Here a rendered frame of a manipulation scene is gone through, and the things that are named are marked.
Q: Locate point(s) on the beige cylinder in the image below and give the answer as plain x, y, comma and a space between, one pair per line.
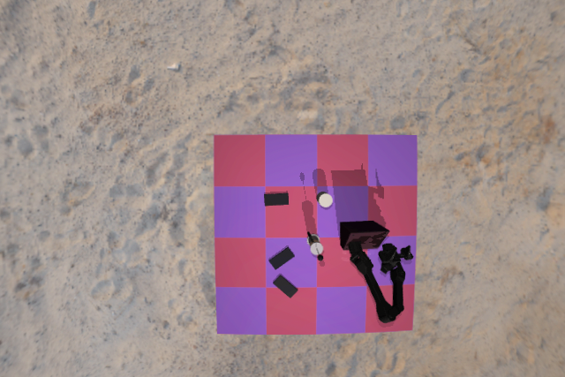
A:
324, 199

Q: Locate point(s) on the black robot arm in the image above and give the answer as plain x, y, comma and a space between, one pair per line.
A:
386, 312

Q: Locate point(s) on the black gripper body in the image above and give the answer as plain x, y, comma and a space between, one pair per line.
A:
396, 259

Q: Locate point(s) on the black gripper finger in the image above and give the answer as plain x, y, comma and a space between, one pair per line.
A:
390, 254
407, 251

